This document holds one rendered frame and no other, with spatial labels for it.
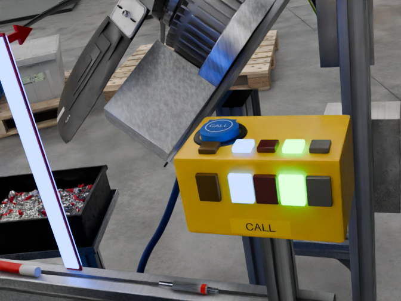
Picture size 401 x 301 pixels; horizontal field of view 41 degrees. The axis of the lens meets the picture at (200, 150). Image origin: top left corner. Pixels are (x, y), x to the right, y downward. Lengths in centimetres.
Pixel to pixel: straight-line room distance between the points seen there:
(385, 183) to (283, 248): 61
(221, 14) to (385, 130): 42
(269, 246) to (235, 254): 156
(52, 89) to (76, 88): 283
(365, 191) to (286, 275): 50
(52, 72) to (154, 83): 297
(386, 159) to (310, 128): 62
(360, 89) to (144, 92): 38
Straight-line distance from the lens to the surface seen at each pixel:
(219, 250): 218
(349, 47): 98
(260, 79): 367
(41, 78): 387
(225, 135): 53
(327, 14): 104
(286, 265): 60
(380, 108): 115
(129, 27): 101
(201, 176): 51
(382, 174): 116
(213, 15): 90
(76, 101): 105
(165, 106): 89
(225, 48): 86
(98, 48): 105
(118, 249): 233
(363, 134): 102
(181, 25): 92
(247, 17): 86
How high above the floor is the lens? 130
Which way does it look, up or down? 26 degrees down
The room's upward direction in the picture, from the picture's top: 11 degrees counter-clockwise
